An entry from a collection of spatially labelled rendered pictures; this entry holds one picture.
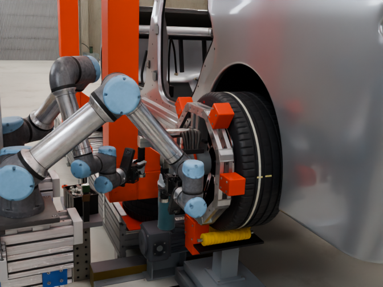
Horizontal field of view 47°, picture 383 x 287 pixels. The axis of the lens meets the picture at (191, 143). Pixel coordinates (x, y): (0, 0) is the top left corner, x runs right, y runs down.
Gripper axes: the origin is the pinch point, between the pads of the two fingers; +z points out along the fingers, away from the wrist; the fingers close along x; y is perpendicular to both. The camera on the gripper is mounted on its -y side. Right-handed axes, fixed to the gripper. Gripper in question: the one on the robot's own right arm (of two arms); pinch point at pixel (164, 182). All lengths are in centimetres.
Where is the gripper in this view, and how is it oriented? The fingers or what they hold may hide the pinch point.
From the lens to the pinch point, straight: 187.0
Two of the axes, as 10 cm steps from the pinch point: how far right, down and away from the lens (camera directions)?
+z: -3.8, -2.4, 8.9
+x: -9.2, 0.6, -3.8
